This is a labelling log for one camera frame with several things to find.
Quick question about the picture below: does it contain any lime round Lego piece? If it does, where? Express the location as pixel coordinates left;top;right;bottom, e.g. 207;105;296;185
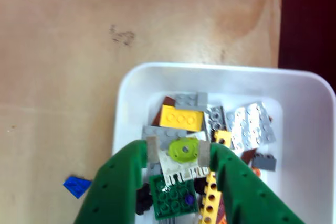
167;137;201;164

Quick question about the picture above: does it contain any large grey Lego plate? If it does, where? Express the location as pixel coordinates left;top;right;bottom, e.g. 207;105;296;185
226;101;277;152

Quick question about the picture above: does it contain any long grey Lego plate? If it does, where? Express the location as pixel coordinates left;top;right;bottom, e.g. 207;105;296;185
142;125;187;151

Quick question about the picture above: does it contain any yellow Lego technic beam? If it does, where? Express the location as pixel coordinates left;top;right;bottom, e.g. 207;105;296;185
197;129;233;224

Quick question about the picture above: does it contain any green square Lego plate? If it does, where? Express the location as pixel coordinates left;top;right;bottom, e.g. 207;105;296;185
149;173;200;221

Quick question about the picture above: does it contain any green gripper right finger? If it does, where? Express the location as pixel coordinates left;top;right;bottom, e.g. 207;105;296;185
198;140;306;224

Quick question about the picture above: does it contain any reddish brown Lego slope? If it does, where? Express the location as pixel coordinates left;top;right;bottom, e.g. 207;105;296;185
241;148;258;165
152;95;177;126

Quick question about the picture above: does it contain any white plastic bin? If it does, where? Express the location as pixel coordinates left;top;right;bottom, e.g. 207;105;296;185
112;62;336;224

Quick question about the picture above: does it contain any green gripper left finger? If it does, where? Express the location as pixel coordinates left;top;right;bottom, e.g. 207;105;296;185
73;135;161;224

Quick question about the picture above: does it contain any small dark grey Lego brick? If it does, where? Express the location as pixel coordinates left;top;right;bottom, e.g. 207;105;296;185
251;152;278;172

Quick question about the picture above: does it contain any small grey Lego plate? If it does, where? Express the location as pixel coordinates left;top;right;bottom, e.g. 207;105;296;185
204;105;227;141

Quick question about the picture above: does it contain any blue Lego wedge plate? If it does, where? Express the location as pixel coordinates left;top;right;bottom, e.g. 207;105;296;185
62;174;93;199

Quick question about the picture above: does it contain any white toothed Lego plate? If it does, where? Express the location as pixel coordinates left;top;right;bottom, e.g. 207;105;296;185
156;132;211;186

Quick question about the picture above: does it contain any yellow Lego brick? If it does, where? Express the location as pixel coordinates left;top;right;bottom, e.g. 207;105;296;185
159;104;205;132

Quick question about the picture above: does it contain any small black Lego piece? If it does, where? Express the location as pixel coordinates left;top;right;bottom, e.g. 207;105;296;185
194;177;208;196

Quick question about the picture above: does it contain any grey corner Lego plate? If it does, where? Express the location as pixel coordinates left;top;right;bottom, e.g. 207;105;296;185
175;92;208;111

